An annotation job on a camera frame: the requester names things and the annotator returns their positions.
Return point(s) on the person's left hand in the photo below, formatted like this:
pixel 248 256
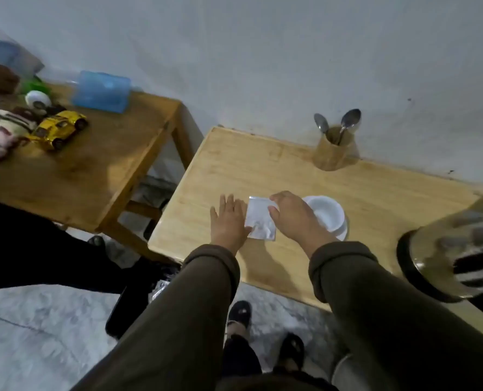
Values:
pixel 227 228

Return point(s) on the person's right hand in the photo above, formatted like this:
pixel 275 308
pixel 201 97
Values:
pixel 296 219

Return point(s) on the person's right fingers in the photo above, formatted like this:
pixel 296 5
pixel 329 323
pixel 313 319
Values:
pixel 280 200

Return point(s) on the person's left thumb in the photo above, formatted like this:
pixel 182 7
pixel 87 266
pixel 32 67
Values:
pixel 247 230

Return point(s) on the person's left little finger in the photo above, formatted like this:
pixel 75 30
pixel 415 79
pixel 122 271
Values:
pixel 213 213

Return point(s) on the person's left middle finger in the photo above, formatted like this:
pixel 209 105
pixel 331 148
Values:
pixel 231 204

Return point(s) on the person's left forearm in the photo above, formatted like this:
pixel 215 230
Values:
pixel 172 325

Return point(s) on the person's right forearm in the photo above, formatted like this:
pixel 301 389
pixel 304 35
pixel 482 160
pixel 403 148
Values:
pixel 392 321

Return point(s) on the wooden utensil holder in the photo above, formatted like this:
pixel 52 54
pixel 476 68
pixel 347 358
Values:
pixel 332 152

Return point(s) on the white saucer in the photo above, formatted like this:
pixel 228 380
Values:
pixel 343 232

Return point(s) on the person's left black sandal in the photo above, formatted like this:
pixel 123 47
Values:
pixel 240 313

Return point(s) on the person's black sandal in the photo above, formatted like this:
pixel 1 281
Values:
pixel 240 313
pixel 292 350

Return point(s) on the small metal spoon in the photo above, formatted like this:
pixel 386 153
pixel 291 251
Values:
pixel 321 122

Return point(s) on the light wooden table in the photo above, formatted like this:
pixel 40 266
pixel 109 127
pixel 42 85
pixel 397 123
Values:
pixel 372 199

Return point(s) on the large metal spoon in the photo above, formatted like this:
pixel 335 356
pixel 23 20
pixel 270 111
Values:
pixel 348 120

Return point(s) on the person's black trousers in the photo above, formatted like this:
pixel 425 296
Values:
pixel 241 356

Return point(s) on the person's right black sandal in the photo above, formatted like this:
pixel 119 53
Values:
pixel 292 350

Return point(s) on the brown wooden side table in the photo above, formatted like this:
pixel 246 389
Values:
pixel 90 170

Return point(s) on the blue plastic container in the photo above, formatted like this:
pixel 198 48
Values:
pixel 102 91

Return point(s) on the black fabric bag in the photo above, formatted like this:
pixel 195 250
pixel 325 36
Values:
pixel 42 248

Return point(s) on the yellow toy car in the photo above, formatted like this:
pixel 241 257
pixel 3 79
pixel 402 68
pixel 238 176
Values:
pixel 58 128

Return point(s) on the stainless steel kettle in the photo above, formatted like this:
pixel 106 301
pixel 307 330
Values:
pixel 455 248

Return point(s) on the green toy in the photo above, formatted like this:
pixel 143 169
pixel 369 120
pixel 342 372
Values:
pixel 35 86

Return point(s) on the grey blue plastic bag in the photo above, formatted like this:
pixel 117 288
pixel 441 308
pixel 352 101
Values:
pixel 15 56

